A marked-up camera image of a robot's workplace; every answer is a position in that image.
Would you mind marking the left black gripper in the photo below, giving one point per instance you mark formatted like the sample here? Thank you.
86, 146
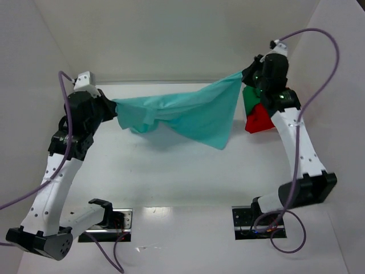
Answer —
105, 105

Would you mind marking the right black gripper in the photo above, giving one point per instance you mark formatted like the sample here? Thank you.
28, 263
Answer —
254, 72

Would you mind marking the teal t shirt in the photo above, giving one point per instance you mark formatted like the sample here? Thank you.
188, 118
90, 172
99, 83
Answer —
205, 116

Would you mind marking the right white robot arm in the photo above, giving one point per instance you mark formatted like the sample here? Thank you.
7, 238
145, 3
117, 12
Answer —
270, 104

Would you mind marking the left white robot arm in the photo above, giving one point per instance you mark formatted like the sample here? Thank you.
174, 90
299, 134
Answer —
43, 232

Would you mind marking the green t shirt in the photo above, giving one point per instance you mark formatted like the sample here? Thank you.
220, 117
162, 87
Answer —
251, 99

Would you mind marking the red t shirt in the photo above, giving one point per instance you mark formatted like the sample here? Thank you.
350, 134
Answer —
258, 120

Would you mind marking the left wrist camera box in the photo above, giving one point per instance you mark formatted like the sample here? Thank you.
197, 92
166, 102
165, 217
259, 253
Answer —
86, 82

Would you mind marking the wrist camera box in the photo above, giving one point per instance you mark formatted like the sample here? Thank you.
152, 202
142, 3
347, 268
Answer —
278, 47
86, 82

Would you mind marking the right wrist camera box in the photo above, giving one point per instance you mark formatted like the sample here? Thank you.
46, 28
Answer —
278, 47

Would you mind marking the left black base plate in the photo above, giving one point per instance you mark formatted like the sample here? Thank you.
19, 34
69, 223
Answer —
120, 224

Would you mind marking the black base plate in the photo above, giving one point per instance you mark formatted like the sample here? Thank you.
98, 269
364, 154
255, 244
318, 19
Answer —
120, 224
243, 221

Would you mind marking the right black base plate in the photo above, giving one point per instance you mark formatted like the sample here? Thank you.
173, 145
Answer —
243, 221

